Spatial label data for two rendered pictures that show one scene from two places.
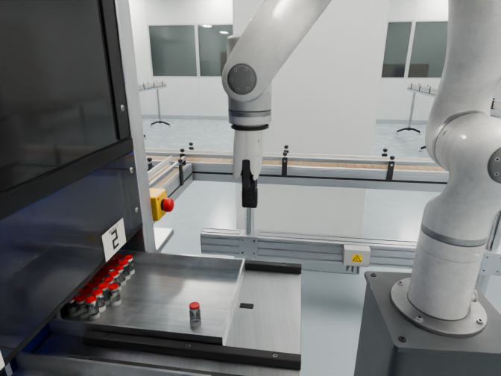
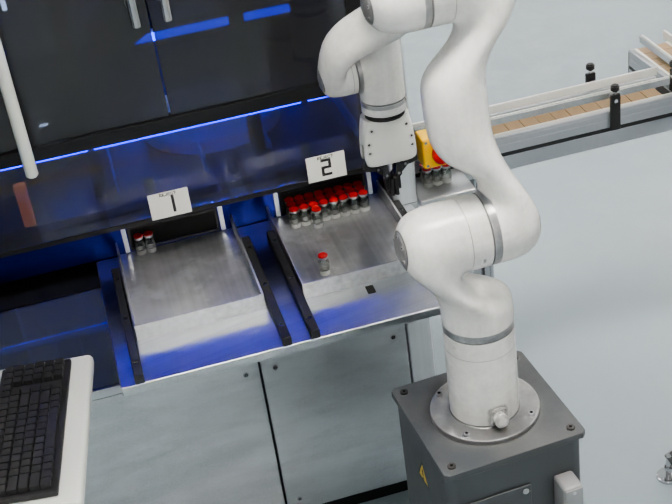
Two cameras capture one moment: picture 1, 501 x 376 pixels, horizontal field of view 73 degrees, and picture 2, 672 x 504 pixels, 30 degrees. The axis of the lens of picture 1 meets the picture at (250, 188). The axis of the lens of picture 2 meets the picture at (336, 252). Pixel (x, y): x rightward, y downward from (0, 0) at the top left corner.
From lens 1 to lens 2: 2.15 m
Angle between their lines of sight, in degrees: 64
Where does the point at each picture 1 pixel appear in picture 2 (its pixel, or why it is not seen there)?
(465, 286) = (453, 380)
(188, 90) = not seen: outside the picture
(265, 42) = (322, 59)
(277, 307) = (381, 306)
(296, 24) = (342, 51)
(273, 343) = (332, 318)
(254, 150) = (364, 139)
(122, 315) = (308, 236)
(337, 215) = not seen: outside the picture
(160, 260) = (393, 213)
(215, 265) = not seen: hidden behind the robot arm
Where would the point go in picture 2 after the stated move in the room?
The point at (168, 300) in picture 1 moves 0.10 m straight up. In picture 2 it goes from (343, 247) to (337, 206)
